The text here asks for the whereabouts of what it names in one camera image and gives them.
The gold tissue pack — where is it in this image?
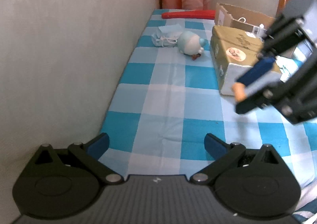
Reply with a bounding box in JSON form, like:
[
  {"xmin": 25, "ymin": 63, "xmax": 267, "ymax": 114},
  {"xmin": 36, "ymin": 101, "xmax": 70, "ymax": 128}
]
[{"xmin": 210, "ymin": 25, "xmax": 283, "ymax": 97}]

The brown cardboard box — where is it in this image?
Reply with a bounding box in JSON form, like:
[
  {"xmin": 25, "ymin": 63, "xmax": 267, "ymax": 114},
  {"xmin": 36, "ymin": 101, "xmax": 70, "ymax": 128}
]
[{"xmin": 214, "ymin": 3, "xmax": 275, "ymax": 38}]

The blue checkered tablecloth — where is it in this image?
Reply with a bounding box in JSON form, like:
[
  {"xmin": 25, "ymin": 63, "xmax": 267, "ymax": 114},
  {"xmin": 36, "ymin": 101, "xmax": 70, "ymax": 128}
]
[{"xmin": 100, "ymin": 10, "xmax": 316, "ymax": 223}]

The orange foam earplug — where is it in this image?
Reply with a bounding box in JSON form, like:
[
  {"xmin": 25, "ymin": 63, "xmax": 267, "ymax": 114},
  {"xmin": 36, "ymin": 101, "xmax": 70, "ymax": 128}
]
[{"xmin": 232, "ymin": 82, "xmax": 247, "ymax": 103}]

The blue face mask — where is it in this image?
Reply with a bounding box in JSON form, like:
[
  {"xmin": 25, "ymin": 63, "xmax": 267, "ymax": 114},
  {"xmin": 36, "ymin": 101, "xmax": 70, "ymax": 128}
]
[{"xmin": 151, "ymin": 24, "xmax": 183, "ymax": 47}]

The round teal white plush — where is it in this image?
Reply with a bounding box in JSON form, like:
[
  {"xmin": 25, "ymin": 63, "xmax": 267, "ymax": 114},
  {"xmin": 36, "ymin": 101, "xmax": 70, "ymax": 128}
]
[{"xmin": 177, "ymin": 31, "xmax": 206, "ymax": 60}]

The red flat stick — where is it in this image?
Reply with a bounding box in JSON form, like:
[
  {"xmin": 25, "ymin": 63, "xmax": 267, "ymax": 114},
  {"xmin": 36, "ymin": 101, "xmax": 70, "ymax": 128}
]
[{"xmin": 161, "ymin": 10, "xmax": 216, "ymax": 20}]

